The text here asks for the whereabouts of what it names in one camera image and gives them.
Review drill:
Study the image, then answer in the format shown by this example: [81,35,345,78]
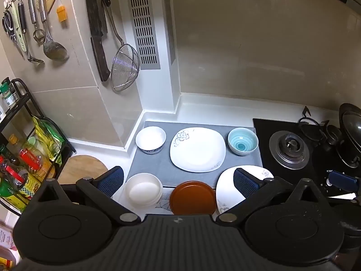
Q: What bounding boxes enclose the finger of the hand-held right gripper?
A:
[328,171,358,195]

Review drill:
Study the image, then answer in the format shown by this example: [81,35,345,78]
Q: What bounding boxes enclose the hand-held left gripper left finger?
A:
[30,166,142,227]

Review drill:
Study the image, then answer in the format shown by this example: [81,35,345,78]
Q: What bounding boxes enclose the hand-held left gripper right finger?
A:
[214,168,328,227]

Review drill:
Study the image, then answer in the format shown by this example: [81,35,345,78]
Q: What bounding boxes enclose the white square floral plate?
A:
[216,165,275,214]
[169,127,227,173]

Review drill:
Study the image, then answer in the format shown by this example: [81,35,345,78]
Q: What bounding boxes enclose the white ribbed bowl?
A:
[124,173,163,211]

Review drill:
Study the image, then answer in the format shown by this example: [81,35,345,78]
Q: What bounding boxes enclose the light blue ringed bowl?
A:
[227,128,259,157]

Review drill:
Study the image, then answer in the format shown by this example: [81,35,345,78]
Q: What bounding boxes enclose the orange round plate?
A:
[169,181,217,215]

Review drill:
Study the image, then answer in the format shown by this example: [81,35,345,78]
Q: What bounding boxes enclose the white bowl with blue pattern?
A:
[135,126,167,155]

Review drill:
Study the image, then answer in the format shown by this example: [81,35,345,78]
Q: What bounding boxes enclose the round wooden cutting board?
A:
[58,154,109,186]

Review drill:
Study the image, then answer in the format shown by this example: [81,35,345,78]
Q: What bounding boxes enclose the dark wok with lid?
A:
[338,103,361,170]

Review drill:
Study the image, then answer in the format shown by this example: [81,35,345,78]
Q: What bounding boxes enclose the grey dish mat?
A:
[125,121,264,190]

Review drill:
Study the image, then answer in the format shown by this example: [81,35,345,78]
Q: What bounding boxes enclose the round metal gas burner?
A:
[269,131,310,170]

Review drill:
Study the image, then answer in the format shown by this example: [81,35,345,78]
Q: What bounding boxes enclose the black pot support grate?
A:
[298,106,340,153]

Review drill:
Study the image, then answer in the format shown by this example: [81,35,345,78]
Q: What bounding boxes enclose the black glass gas stove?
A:
[252,118,361,201]

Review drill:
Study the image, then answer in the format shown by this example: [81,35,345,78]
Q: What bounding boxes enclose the yellow green snack packets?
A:
[32,115,67,163]

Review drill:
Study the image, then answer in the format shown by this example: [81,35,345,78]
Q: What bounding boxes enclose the oil bottle with red label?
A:
[18,140,56,182]

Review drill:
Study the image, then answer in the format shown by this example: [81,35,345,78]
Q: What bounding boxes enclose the red capped sauce bottle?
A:
[0,157,29,199]

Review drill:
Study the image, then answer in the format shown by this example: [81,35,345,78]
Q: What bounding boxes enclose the green labelled bottle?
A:
[0,179,30,213]

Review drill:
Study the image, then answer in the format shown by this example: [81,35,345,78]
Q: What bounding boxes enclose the printed packet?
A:
[0,222,18,271]

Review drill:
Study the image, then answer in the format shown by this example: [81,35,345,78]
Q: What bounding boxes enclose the black metal storage rack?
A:
[0,78,77,215]

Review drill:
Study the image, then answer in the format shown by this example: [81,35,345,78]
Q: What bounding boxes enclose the green capped spice bottle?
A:
[0,80,19,108]

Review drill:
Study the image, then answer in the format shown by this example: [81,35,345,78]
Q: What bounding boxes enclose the large metal serving spoon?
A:
[37,0,70,62]

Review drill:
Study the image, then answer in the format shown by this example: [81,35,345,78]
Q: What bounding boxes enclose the metal vent grille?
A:
[127,0,161,71]

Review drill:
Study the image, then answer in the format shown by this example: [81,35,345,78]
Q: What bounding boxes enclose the small metal ladle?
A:
[17,1,45,64]

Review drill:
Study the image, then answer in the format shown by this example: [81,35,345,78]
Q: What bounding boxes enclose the green and white peeler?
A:
[11,3,29,60]

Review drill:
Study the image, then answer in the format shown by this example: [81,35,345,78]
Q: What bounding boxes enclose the orange silicone brush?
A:
[56,0,68,25]

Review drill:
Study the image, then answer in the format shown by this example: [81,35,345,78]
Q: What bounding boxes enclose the metal can opener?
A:
[27,0,46,44]

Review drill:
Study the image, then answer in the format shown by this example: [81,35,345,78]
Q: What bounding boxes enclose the wire mesh skimmer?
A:
[97,0,141,92]

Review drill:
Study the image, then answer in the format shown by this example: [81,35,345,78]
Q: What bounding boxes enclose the cleaver with brown handle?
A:
[83,0,111,82]

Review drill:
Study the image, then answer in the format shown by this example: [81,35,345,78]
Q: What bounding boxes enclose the black handled scissors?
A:
[2,10,18,45]

